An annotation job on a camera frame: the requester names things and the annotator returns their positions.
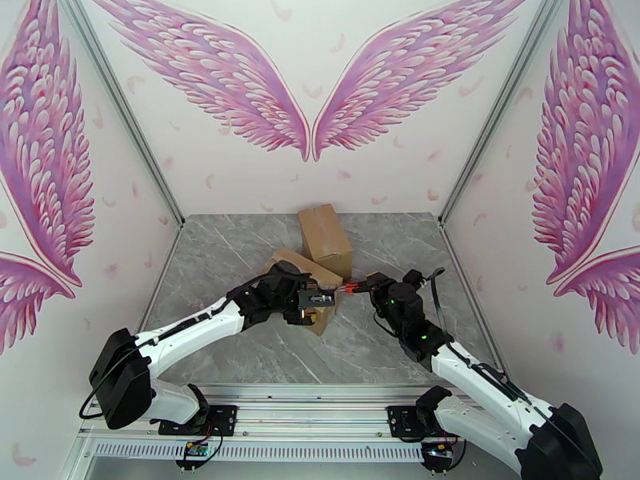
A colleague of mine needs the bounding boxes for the cardboard box with grey plush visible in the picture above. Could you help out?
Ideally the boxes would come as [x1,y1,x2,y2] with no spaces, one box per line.
[298,203,355,278]

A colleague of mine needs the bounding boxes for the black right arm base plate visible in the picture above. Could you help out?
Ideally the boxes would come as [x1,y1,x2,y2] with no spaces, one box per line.
[387,405,441,441]

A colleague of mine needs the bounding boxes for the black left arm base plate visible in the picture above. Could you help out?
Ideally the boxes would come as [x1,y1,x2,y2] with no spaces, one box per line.
[158,405,237,437]

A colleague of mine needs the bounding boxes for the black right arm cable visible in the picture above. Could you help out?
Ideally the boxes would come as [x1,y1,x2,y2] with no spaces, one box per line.
[422,266,601,480]

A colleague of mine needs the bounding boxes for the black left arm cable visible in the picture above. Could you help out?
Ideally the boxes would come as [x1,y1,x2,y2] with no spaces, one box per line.
[79,273,281,421]

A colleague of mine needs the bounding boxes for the orange black utility knife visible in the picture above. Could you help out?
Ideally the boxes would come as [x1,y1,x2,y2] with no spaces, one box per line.
[330,280,369,296]

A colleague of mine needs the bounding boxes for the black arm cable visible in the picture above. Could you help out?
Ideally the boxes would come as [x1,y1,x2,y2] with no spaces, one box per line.
[79,273,281,421]
[422,266,601,480]

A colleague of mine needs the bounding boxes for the aluminium corner post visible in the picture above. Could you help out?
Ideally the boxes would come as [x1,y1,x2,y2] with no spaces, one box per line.
[438,0,571,230]
[54,0,187,230]

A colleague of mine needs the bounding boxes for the aluminium rail frame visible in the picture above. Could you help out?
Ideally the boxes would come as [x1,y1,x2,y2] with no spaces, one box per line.
[78,382,501,445]

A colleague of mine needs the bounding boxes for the white perforated cable tray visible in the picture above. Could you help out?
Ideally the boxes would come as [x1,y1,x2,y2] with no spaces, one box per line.
[92,442,426,463]

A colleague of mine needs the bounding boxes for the cardboard box with brown bear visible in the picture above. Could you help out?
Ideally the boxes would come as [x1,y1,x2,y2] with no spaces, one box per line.
[257,249,345,338]

